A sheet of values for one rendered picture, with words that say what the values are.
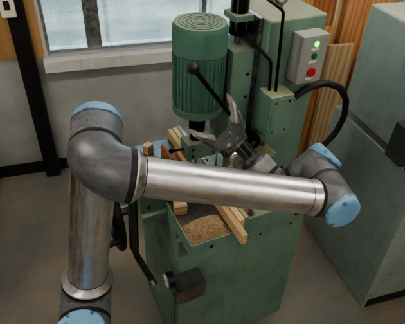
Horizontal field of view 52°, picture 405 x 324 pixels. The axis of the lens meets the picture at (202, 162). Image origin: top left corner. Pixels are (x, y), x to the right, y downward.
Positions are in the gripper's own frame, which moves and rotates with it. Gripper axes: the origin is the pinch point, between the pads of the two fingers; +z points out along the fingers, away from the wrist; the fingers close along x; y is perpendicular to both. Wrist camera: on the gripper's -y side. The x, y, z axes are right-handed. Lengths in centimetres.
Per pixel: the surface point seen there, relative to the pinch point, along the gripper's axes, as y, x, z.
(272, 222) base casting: -50, 10, -43
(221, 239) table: -20.2, 25.0, -32.4
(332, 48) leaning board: -156, -87, 0
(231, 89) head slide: -19.3, -10.7, 2.9
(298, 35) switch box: -11.5, -36.5, 0.0
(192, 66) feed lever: 3.3, -5.3, 11.5
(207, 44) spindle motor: -2.7, -13.2, 14.8
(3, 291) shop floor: -89, 144, 16
